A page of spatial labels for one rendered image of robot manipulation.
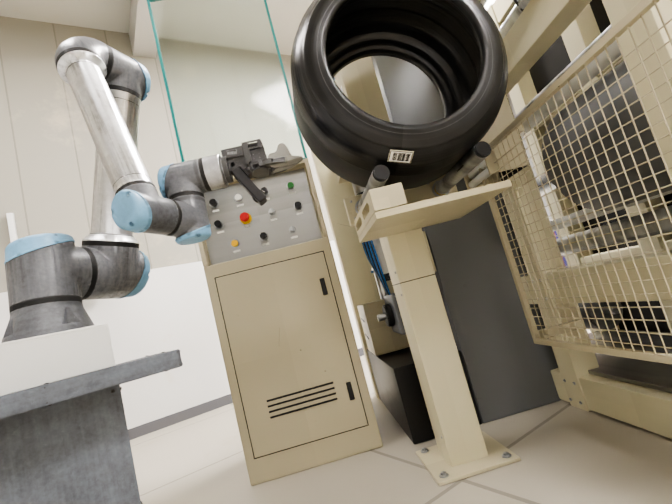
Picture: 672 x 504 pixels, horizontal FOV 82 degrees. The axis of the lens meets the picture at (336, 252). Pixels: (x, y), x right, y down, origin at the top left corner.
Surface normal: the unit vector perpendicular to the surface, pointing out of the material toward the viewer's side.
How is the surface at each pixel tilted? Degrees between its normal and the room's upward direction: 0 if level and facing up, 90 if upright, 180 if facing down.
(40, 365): 90
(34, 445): 90
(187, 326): 90
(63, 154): 90
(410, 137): 100
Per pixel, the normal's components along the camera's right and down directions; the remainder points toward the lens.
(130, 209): -0.41, 0.01
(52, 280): 0.70, -0.33
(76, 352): 0.49, -0.24
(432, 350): 0.06, -0.15
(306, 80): -0.66, 0.12
